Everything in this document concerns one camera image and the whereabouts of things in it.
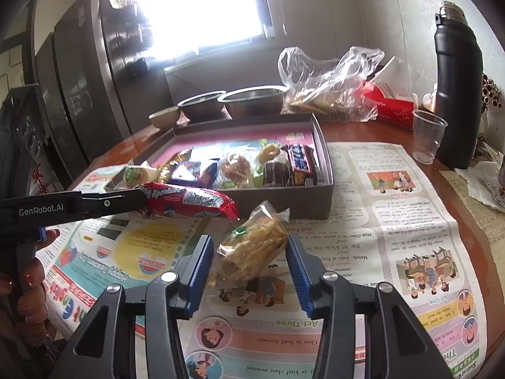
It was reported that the clear plastic bag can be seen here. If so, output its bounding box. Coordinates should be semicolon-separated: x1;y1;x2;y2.
278;46;385;123

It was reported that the black thermos bottle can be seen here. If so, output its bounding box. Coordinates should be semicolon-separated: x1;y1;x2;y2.
434;1;485;169

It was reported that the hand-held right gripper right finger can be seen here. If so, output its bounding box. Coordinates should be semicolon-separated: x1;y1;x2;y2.
286;234;454;379

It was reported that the brown cake clear packet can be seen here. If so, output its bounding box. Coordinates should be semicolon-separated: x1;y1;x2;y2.
261;160;293;187

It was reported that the colourful printed newspaper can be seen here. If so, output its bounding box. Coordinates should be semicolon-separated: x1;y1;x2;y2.
43;142;488;379

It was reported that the brown spotted white container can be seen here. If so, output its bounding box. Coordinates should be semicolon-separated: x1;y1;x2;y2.
482;74;505;110

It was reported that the bright window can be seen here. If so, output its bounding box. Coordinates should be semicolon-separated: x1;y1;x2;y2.
118;0;275;60

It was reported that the crumpled paper sheet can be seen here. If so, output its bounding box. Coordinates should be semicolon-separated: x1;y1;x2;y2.
442;142;505;214

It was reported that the blue cookie packet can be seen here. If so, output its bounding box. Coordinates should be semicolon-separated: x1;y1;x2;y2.
168;159;219;187

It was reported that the large steel bowl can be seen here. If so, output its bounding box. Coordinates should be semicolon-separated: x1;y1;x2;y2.
218;86;290;118

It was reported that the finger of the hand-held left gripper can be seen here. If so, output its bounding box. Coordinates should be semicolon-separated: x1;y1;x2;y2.
80;189;147;218

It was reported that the red snack packet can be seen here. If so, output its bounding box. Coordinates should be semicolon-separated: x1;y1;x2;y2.
139;182;240;220

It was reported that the grey cardboard box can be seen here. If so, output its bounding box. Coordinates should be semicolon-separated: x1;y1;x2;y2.
104;112;335;222

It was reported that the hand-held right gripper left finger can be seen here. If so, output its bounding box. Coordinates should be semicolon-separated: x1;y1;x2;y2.
47;235;214;379

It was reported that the red tissue box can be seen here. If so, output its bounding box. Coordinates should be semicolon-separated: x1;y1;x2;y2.
353;56;419;131

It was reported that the clear plastic cup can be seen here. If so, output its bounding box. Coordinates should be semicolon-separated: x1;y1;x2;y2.
412;110;449;164

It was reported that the green label biscuit packet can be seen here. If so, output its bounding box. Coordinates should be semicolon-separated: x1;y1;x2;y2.
123;165;160;188
207;201;291;289

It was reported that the clear red print pastry packet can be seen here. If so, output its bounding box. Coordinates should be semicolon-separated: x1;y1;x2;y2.
216;152;254;190

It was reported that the white orange medicine bottle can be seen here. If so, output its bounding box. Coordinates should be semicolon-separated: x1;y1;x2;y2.
422;83;438;111

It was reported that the person's left hand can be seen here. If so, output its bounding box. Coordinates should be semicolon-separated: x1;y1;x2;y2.
0;228;61;350

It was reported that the small ceramic bowl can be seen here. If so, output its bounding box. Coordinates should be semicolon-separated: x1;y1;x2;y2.
149;106;182;129

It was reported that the yellow pastry packet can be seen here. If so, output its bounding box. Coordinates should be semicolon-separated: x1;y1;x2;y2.
256;141;282;163

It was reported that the person's left forearm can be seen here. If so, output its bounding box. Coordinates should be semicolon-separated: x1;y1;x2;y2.
0;312;68;379

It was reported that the dark refrigerator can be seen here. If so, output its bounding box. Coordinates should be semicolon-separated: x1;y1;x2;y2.
29;0;174;170

